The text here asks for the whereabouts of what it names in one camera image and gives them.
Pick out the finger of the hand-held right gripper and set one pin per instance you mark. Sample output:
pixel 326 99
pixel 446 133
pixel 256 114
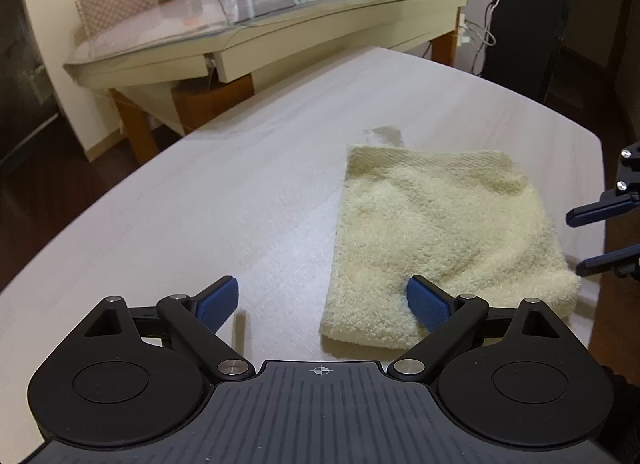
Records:
pixel 595 210
pixel 605 262

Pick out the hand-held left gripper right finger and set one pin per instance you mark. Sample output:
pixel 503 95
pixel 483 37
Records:
pixel 425 306

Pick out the cream yellow terry towel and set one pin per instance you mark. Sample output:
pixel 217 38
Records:
pixel 440 224

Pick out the black tall appliance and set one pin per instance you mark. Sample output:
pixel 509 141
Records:
pixel 540 19

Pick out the glass-topped dining table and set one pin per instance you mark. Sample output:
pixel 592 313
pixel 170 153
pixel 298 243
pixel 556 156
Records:
pixel 300 29

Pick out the white power plug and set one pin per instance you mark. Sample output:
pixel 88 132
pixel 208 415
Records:
pixel 465 34

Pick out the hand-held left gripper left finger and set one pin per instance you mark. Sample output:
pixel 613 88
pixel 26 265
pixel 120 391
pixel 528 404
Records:
pixel 220 301

